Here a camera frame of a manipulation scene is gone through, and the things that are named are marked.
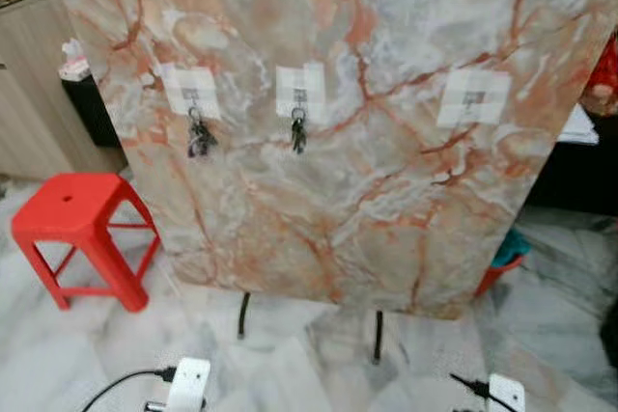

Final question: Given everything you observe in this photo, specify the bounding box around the black low cabinet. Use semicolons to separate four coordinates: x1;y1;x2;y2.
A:
526;113;618;217

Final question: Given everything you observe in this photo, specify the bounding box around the white paper stack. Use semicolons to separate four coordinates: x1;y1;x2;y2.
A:
560;103;602;146

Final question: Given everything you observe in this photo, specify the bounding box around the red figurine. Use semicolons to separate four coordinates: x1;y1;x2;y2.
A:
584;36;618;116

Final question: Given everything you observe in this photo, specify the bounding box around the teal and red basin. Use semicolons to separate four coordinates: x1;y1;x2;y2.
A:
475;229;532;297

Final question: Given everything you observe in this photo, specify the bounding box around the orange grey marble board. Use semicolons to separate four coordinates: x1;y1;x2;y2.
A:
55;0;618;321

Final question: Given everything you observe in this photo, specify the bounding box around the black metal board leg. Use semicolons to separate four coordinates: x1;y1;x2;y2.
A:
238;291;252;340
373;311;385;365

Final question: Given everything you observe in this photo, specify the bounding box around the dark slim key bunch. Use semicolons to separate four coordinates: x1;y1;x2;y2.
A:
290;108;309;154

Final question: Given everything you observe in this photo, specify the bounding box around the dark bulky key bunch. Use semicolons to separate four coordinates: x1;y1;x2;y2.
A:
186;106;218;159

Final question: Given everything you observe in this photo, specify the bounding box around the black low box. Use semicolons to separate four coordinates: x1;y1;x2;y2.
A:
60;74;122;150

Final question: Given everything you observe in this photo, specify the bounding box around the red plastic stool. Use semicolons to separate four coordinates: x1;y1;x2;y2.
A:
11;173;162;314

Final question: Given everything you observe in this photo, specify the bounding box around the light wooden cabinet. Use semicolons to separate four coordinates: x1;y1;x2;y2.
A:
0;0;126;181

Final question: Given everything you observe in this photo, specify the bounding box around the white adhesive wall hook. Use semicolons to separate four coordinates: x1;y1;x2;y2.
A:
436;68;512;130
275;63;327;124
159;65;223;121

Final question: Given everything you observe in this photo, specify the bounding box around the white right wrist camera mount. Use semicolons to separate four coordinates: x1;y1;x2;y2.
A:
486;373;527;412

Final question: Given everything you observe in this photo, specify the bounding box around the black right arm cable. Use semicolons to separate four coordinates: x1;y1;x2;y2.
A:
450;374;518;412

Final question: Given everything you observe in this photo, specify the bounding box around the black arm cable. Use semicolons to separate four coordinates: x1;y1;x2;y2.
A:
450;374;518;412
82;367;178;412

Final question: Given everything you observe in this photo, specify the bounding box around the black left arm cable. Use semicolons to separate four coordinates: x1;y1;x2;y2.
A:
82;367;178;412

